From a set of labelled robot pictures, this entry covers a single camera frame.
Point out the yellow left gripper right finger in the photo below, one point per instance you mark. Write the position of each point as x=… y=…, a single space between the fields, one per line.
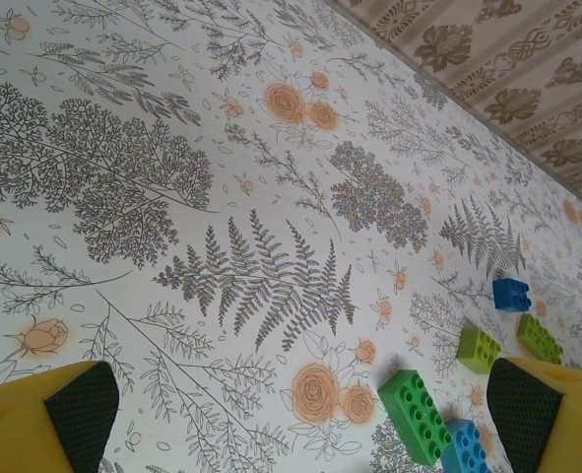
x=566 y=424

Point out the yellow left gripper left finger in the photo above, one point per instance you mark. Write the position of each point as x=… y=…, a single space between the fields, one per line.
x=19 y=424

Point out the light blue long lego brick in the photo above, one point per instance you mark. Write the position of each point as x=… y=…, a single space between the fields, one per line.
x=468 y=448

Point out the lime green square lego brick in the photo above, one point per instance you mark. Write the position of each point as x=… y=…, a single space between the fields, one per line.
x=478 y=351

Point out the dark green long lego brick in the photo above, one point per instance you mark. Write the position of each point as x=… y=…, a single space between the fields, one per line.
x=413 y=414

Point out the lime green long lego brick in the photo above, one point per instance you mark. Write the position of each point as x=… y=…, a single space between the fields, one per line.
x=540 y=339

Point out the dark blue square lego brick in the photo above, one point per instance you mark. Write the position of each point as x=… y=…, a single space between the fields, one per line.
x=511 y=294

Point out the floral patterned table cover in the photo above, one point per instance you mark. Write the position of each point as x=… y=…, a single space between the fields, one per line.
x=172 y=246

